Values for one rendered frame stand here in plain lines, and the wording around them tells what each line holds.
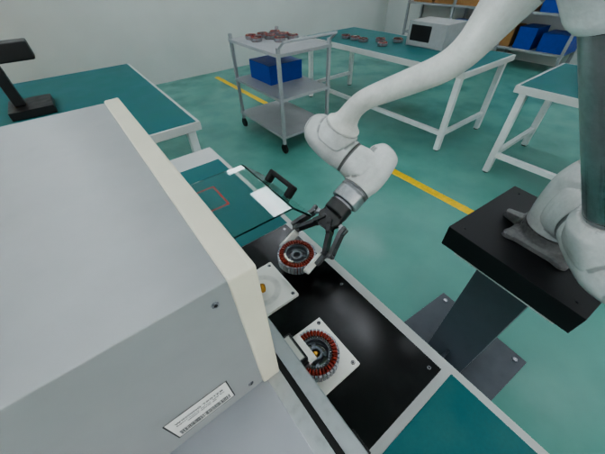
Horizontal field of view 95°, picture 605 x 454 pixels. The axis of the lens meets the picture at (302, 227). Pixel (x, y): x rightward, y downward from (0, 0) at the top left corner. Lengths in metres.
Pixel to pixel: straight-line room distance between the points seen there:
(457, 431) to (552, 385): 1.16
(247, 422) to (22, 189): 0.33
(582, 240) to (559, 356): 1.26
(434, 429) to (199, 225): 0.67
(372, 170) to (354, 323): 0.42
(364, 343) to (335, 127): 0.57
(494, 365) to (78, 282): 1.73
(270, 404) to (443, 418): 0.50
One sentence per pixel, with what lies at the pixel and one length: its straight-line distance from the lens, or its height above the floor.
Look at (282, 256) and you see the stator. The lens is 0.81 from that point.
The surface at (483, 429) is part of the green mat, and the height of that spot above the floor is 0.75.
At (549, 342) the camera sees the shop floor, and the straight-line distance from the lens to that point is 2.03.
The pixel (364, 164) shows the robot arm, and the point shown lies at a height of 1.05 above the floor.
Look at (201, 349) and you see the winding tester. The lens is 0.25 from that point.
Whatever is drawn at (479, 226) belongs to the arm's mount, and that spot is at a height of 0.83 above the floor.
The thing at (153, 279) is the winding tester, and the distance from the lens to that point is 0.22.
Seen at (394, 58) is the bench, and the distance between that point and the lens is 3.36.
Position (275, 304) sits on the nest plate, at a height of 0.78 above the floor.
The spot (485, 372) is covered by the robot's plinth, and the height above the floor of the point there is 0.02.
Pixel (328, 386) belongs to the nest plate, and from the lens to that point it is 0.72.
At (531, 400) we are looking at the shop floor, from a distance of 1.82.
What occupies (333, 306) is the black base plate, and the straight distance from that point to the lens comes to 0.82.
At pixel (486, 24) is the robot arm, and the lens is 0.72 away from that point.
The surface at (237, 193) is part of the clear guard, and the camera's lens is 0.70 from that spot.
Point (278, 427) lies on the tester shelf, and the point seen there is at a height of 1.11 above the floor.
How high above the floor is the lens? 1.47
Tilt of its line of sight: 44 degrees down
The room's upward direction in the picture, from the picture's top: 2 degrees counter-clockwise
